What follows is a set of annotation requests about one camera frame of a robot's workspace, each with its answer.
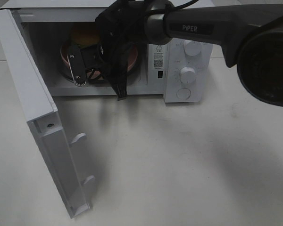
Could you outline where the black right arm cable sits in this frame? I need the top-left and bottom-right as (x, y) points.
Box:
(87, 0), (199, 83)

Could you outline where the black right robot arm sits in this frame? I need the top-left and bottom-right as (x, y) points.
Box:
(82, 0), (283, 107)

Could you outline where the white microwave oven body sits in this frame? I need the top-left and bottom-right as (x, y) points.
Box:
(0, 0), (213, 103)

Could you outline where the toy hamburger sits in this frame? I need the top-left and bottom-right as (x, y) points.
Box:
(70, 22), (100, 48)

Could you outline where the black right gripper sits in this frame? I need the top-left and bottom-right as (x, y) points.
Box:
(81, 9), (145, 100)

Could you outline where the upper white power knob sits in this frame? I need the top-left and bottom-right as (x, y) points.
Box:
(183, 40), (202, 57)

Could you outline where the lower white timer knob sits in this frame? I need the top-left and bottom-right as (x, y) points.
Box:
(179, 67), (196, 84)

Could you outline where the pink round plate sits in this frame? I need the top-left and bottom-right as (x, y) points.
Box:
(60, 40), (141, 83)

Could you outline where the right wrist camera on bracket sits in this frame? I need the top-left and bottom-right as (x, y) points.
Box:
(67, 45), (87, 87)

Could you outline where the white microwave door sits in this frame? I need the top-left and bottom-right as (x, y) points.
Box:
(0, 9), (94, 218)

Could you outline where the round white door button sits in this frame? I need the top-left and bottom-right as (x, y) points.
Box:
(176, 88), (191, 100)

